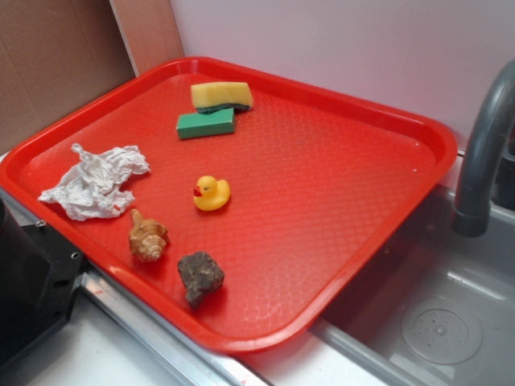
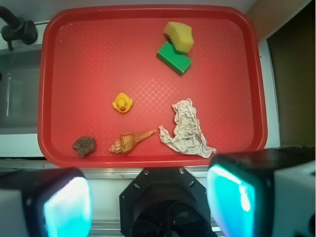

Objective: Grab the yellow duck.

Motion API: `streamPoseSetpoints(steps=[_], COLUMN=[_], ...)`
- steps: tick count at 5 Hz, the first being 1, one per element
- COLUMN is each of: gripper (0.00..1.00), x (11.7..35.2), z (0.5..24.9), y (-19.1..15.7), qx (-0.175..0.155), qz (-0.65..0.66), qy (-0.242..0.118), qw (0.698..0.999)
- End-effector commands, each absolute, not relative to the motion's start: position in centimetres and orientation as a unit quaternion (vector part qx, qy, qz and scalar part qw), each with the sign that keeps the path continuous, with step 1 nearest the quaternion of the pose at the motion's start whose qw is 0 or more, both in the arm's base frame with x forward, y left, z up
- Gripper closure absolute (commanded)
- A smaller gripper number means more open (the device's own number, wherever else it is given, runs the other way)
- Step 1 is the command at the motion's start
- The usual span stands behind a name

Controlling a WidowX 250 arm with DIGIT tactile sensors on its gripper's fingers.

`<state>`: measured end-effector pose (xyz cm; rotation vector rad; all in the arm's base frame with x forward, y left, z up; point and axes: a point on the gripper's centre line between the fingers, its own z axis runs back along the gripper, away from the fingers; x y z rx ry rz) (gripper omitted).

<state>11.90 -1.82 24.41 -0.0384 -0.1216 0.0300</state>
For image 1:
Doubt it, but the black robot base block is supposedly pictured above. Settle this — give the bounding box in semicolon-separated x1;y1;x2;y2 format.
1;202;85;370

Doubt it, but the brown spiral seashell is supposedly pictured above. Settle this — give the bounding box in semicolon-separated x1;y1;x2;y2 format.
129;209;169;262

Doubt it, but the crumpled white paper towel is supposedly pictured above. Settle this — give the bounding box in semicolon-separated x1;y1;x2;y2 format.
38;143;150;221

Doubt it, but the grey plastic sink basin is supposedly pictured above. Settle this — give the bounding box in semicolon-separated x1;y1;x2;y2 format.
239;188;515;386

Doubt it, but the yellow rubber duck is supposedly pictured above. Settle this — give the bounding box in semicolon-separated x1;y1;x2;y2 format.
193;175;231;211

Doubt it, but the brown rough rock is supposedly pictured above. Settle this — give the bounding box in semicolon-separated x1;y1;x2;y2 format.
177;251;225;309

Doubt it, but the brown cardboard panel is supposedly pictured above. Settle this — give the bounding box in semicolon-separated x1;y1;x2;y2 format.
1;1;183;153

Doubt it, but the yellow green sponge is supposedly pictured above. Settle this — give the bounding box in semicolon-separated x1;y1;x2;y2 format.
191;81;253;113

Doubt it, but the red plastic tray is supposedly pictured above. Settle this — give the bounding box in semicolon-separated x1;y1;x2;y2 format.
1;58;457;354

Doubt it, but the grey curved faucet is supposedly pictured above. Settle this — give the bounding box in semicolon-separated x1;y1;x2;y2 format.
452;61;514;237

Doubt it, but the silver metal rail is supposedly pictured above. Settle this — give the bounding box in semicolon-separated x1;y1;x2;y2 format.
80;268;266;385

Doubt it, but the green rectangular block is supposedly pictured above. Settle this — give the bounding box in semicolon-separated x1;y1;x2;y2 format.
176;109;235;140

